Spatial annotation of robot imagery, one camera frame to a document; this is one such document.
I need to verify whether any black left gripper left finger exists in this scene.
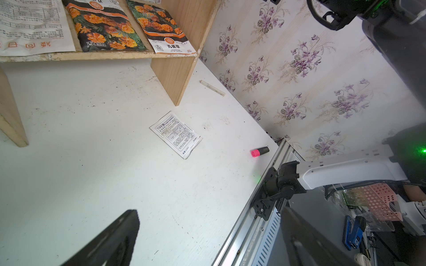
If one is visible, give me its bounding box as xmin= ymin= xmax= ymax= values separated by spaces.
xmin=63 ymin=209 xmax=140 ymax=266

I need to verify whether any pink plastic basket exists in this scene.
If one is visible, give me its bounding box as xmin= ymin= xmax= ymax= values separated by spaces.
xmin=343 ymin=183 xmax=403 ymax=222

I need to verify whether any pink and black marker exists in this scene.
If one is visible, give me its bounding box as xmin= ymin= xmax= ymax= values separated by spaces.
xmin=251 ymin=146 xmax=270 ymax=157

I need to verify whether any orange marigold seed bag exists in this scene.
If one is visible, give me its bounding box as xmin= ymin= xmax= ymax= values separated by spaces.
xmin=126 ymin=1 xmax=196 ymax=55

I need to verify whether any white stick on table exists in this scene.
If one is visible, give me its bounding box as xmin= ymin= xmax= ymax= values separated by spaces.
xmin=199 ymin=80 xmax=226 ymax=96

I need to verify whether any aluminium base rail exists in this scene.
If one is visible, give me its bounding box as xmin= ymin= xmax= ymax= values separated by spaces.
xmin=212 ymin=139 xmax=302 ymax=266

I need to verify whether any wooden two-tier shelf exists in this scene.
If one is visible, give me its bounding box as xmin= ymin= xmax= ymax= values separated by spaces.
xmin=1 ymin=1 xmax=221 ymax=147

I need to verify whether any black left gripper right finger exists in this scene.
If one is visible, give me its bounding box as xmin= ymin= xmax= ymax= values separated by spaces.
xmin=280 ymin=207 xmax=357 ymax=266

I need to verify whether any white text seed bag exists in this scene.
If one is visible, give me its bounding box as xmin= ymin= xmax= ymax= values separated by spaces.
xmin=150 ymin=111 xmax=203 ymax=160

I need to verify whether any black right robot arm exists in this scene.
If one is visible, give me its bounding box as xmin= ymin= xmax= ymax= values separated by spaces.
xmin=290 ymin=1 xmax=426 ymax=190

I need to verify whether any dark marigold seed bag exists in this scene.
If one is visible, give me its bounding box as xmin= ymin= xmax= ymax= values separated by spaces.
xmin=63 ymin=0 xmax=146 ymax=52

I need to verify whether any white lower-shelf seed bag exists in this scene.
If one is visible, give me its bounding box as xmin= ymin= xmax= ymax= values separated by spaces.
xmin=1 ymin=0 xmax=75 ymax=57

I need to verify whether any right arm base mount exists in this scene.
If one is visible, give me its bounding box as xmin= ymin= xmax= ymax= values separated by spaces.
xmin=250 ymin=161 xmax=307 ymax=221

